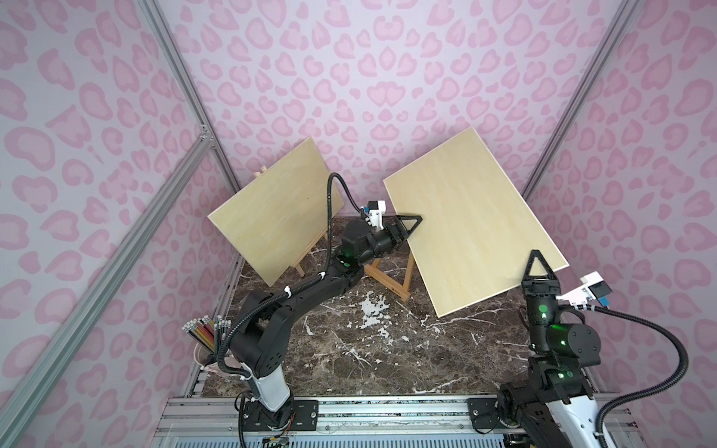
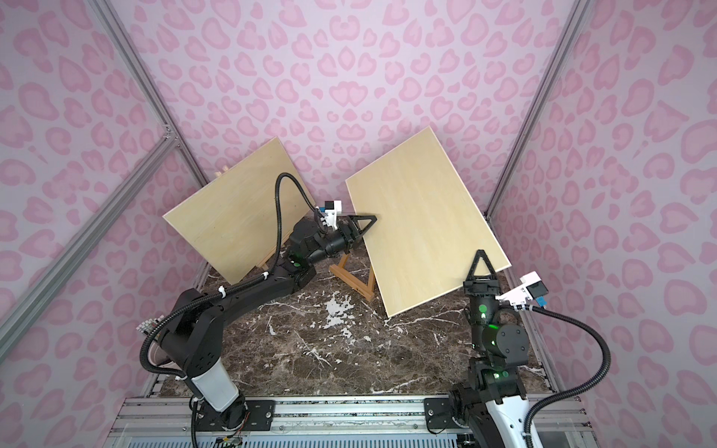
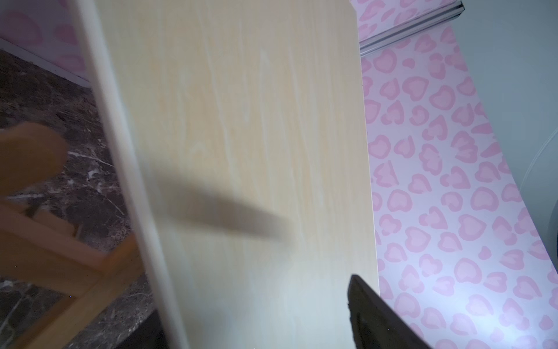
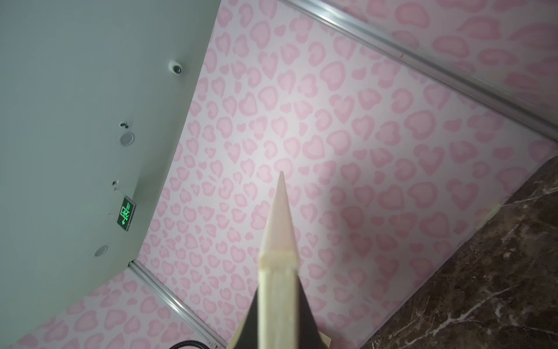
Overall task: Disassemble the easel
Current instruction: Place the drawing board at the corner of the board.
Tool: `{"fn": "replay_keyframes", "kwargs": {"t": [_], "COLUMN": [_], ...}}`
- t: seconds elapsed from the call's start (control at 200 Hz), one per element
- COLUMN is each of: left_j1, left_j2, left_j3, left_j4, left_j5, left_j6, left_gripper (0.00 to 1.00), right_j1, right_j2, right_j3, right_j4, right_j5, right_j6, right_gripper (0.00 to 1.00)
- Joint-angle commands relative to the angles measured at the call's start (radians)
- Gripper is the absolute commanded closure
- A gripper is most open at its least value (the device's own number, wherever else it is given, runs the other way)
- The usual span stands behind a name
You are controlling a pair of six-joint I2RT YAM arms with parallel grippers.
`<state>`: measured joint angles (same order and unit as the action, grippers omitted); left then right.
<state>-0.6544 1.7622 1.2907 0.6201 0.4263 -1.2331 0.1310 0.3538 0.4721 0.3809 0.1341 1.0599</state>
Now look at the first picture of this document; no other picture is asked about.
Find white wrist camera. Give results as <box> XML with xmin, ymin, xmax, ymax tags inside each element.
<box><xmin>556</xmin><ymin>272</ymin><xmax>612</xmax><ymax>307</ymax></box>
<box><xmin>361</xmin><ymin>200</ymin><xmax>387</xmax><ymax>231</ymax></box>

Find black mounting plate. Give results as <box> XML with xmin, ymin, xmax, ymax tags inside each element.
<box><xmin>242</xmin><ymin>399</ymin><xmax>319</xmax><ymax>432</ymax></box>
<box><xmin>467</xmin><ymin>397</ymin><xmax>506</xmax><ymax>434</ymax></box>

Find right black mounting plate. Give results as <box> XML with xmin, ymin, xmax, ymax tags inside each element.
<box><xmin>467</xmin><ymin>397</ymin><xmax>506</xmax><ymax>434</ymax></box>

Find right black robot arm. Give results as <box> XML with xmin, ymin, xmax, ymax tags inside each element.
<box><xmin>496</xmin><ymin>249</ymin><xmax>616</xmax><ymax>447</ymax></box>

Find wooden easel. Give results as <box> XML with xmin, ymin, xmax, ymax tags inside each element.
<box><xmin>364</xmin><ymin>251</ymin><xmax>416</xmax><ymax>304</ymax></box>
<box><xmin>253</xmin><ymin>167</ymin><xmax>332</xmax><ymax>278</ymax></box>

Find left diagonal aluminium strut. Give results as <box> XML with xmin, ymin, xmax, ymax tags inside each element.
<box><xmin>1</xmin><ymin>136</ymin><xmax>216</xmax><ymax>447</ymax></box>

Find left corner aluminium profile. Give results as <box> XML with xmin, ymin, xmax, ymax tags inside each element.
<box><xmin>136</xmin><ymin>0</ymin><xmax>241</xmax><ymax>192</ymax></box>

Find right corner aluminium profile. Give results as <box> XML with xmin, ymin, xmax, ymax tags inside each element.
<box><xmin>522</xmin><ymin>0</ymin><xmax>643</xmax><ymax>202</ymax></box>

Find light wooden board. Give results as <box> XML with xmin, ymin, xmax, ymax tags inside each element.
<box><xmin>208</xmin><ymin>137</ymin><xmax>330</xmax><ymax>287</ymax></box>
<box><xmin>384</xmin><ymin>128</ymin><xmax>569</xmax><ymax>317</ymax></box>

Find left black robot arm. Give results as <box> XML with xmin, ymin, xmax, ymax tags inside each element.
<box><xmin>216</xmin><ymin>215</ymin><xmax>422</xmax><ymax>426</ymax></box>

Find corner aluminium profile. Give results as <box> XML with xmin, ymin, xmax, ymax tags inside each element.
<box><xmin>522</xmin><ymin>0</ymin><xmax>643</xmax><ymax>202</ymax></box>
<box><xmin>136</xmin><ymin>0</ymin><xmax>241</xmax><ymax>192</ymax></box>

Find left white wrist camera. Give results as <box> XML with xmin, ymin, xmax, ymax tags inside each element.
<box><xmin>361</xmin><ymin>200</ymin><xmax>387</xmax><ymax>231</ymax></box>

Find left black corrugated cable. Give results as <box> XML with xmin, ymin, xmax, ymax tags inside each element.
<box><xmin>215</xmin><ymin>172</ymin><xmax>365</xmax><ymax>379</ymax></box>

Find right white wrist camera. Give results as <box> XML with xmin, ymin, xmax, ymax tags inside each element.
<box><xmin>556</xmin><ymin>272</ymin><xmax>612</xmax><ymax>307</ymax></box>

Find pink pencil cup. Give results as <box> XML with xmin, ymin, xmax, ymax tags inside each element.
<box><xmin>192</xmin><ymin>343</ymin><xmax>222</xmax><ymax>375</ymax></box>

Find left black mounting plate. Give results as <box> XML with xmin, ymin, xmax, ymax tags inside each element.
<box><xmin>242</xmin><ymin>399</ymin><xmax>319</xmax><ymax>432</ymax></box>

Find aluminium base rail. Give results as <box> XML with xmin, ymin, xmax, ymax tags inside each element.
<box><xmin>148</xmin><ymin>393</ymin><xmax>648</xmax><ymax>448</ymax></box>

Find bundle of coloured pencils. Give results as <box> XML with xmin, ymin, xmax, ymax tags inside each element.
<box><xmin>181</xmin><ymin>315</ymin><xmax>232</xmax><ymax>355</ymax></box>

